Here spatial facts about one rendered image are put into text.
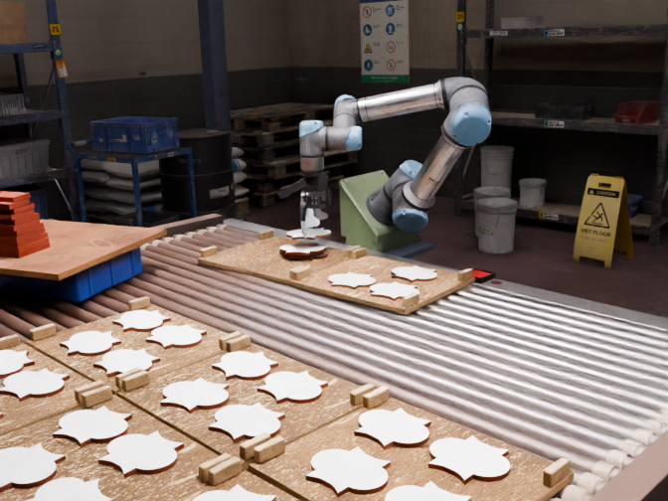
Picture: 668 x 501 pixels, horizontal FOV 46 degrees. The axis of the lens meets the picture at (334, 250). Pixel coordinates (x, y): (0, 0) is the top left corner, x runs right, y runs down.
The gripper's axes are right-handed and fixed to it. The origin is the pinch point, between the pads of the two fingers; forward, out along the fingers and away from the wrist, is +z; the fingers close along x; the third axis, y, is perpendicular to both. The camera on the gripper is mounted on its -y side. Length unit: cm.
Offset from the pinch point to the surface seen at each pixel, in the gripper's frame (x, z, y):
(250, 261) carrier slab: -10.9, 7.9, -15.9
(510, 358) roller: -67, 10, 67
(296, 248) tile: -4.3, 4.4, -2.7
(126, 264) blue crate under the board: -31, 5, -48
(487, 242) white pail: 340, 92, 34
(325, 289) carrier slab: -33.2, 7.8, 14.8
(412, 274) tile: -18.1, 6.9, 36.8
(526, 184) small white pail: 438, 66, 58
